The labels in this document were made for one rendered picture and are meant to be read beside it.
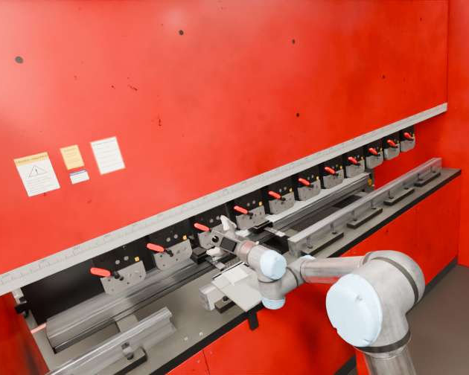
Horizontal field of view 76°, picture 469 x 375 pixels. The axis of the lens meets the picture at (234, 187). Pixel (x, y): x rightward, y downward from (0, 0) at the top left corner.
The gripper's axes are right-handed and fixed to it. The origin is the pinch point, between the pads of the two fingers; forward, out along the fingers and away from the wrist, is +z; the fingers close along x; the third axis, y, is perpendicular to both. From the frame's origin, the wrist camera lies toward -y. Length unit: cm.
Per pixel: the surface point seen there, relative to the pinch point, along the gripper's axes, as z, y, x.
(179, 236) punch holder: 11.8, -6.3, -6.8
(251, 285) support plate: -1.7, 27.3, -15.1
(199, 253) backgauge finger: 36.4, 21.8, -15.1
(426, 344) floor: -20, 177, -20
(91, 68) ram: 12, -59, 35
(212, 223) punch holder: 11.8, 6.1, 2.9
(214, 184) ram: 12.0, -0.2, 18.3
